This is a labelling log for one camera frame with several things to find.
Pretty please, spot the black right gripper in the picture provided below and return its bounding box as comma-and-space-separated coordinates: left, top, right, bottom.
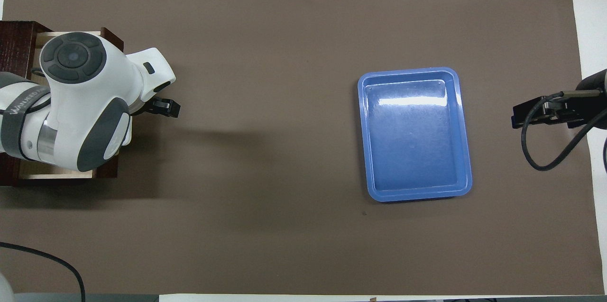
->
511, 69, 607, 129

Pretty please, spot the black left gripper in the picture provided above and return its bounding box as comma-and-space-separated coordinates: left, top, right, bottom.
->
153, 98, 182, 119

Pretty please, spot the wooden drawer with white handle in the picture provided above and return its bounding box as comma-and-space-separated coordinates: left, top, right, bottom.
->
19, 27, 125, 180

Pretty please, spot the brown table mat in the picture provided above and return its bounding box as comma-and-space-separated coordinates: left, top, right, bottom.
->
0, 0, 605, 295

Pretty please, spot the blue plastic tray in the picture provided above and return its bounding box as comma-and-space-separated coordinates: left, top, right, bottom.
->
358, 67, 473, 203

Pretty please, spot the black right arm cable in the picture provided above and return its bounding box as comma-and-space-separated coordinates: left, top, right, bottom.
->
521, 91, 607, 171

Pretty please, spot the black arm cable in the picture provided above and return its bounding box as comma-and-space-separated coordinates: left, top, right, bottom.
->
521, 91, 607, 171
0, 242, 86, 302

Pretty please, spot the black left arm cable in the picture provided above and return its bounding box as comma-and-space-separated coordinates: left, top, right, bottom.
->
0, 242, 86, 302

